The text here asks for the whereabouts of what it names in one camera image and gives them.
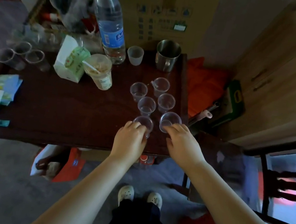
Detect green white tissue pack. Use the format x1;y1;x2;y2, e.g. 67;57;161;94
52;33;94;84

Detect small cardboard box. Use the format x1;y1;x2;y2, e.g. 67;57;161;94
81;147;113;163

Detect person's right hand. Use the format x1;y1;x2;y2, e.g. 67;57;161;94
158;122;211;176

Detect blue green paper packets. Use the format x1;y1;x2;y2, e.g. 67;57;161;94
0;72;24;108

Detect woven wooden basket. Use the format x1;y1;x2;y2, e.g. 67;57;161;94
23;0;68;33

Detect light wooden drawer chest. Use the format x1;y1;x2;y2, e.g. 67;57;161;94
215;2;296;156

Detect beige lidded drink cup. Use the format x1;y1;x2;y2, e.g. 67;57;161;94
79;52;116;92

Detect white paper bag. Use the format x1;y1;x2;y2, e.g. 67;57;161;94
29;143;72;183

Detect person's left hand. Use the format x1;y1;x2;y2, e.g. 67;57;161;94
108;118;150;168

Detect pink handled metal tool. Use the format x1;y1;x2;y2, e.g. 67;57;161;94
189;99;220;131

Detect black metal stand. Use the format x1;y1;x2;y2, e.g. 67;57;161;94
167;170;193;201

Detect person's white right shoe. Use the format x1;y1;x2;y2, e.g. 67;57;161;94
146;191;164;210

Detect person's black trousers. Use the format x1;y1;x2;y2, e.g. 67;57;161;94
103;195;182;224

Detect red white tube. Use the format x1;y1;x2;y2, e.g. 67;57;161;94
42;11;61;22

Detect clear bottle with red cap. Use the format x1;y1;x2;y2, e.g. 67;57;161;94
138;154;156;166

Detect green black bag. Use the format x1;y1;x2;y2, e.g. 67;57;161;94
211;77;250;132

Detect red orange paper bag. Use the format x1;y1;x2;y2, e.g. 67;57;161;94
52;146;88;187

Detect clear water bottle blue cap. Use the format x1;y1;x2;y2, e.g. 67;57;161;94
85;0;134;66

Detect white plastic straw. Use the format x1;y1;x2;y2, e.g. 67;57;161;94
82;60;101;73

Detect dark wooden table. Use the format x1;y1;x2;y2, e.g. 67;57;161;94
0;29;198;164

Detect person's left forearm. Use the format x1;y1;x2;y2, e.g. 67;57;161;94
27;144;134;224

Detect person's white left shoe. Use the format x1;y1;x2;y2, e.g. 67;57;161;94
116;184;136;209

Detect person's white shoe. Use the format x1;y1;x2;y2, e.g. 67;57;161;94
116;184;136;209
146;191;164;210

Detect brown cardboard box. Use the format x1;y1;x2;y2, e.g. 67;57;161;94
106;0;224;62

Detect small frosted plastic cup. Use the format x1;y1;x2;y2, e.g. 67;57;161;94
125;45;145;67

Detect stainless steel mug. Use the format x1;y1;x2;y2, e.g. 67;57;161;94
153;38;184;74

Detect clear plastic package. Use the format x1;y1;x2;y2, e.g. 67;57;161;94
6;20;104;59

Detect dark wooden chair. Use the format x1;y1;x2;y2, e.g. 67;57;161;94
234;128;296;224

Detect person's right forearm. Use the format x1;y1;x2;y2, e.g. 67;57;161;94
179;160;296;224

